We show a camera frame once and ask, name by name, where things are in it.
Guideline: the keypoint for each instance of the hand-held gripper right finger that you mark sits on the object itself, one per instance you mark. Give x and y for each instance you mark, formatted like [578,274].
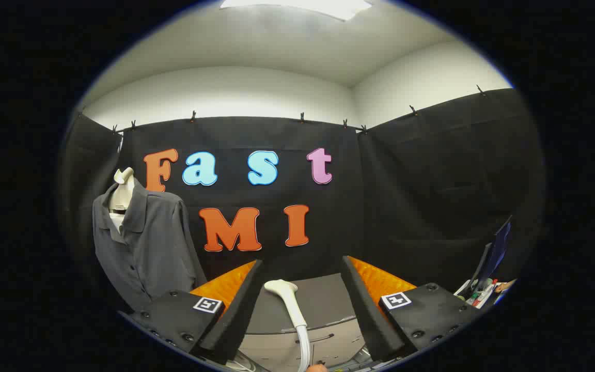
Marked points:
[364,305]

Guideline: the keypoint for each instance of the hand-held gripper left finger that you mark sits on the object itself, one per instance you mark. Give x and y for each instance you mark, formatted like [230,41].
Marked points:
[243,305]

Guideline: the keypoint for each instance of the white garment steamer head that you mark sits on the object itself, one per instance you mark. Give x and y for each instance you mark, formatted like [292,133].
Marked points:
[290,305]

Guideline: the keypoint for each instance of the grey button shirt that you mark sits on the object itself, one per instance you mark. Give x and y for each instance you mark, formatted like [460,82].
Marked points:
[147,243]

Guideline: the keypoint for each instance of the grey top cabinet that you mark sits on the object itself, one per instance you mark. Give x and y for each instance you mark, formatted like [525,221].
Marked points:
[323,297]

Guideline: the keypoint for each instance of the white side table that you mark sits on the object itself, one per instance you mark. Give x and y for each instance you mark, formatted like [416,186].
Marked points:
[470,294]

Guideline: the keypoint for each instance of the black backdrop cloth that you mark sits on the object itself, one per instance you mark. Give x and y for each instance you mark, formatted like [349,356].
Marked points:
[406,206]

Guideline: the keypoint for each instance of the dark computer monitor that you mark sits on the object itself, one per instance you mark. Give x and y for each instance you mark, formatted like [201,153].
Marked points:
[499,248]

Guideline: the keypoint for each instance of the ceiling light panel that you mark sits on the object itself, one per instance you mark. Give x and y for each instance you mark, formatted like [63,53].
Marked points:
[302,6]

